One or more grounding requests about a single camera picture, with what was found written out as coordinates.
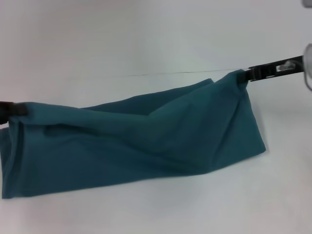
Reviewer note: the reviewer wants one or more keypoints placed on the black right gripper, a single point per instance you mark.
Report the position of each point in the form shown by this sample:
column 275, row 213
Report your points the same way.
column 268, row 70

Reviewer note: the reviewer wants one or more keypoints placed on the teal blue shirt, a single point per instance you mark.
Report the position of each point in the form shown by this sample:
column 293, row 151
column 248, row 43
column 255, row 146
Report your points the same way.
column 122, row 146

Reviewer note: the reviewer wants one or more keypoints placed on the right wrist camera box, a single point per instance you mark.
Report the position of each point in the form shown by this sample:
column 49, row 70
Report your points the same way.
column 307, row 2

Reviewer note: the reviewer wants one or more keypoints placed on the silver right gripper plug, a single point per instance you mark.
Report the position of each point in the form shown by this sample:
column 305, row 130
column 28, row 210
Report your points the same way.
column 285, row 66

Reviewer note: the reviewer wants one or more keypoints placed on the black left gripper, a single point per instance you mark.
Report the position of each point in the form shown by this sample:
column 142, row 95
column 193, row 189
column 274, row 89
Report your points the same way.
column 5, row 111

